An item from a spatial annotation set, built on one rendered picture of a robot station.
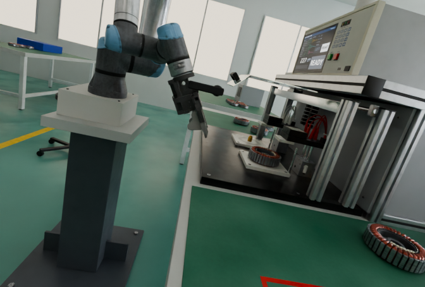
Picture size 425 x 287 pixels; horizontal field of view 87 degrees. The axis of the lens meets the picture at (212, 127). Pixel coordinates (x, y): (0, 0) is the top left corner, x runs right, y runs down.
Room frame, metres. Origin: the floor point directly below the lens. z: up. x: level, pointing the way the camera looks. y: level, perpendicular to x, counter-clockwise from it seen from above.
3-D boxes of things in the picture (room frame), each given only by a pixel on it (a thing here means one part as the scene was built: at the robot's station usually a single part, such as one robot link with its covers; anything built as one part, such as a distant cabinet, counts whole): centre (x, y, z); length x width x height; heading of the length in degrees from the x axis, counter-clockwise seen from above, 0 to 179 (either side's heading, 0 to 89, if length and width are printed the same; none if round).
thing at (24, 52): (3.64, 2.98, 0.38); 1.90 x 0.90 x 0.75; 5
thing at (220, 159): (0.88, -0.21, 0.76); 0.64 x 0.47 x 0.02; 5
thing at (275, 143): (1.02, -0.32, 0.80); 0.07 x 0.05 x 0.06; 5
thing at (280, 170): (0.76, -0.20, 0.78); 0.15 x 0.15 x 0.01; 5
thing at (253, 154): (0.76, -0.20, 0.80); 0.11 x 0.11 x 0.04
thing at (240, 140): (1.00, -0.18, 0.78); 0.15 x 0.15 x 0.01; 5
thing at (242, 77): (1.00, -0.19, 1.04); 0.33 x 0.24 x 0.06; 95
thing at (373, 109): (0.90, -0.37, 1.04); 0.62 x 0.02 x 0.03; 5
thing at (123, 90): (0.93, 0.46, 0.90); 0.15 x 0.15 x 0.10
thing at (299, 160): (0.77, -0.35, 0.80); 0.07 x 0.05 x 0.06; 5
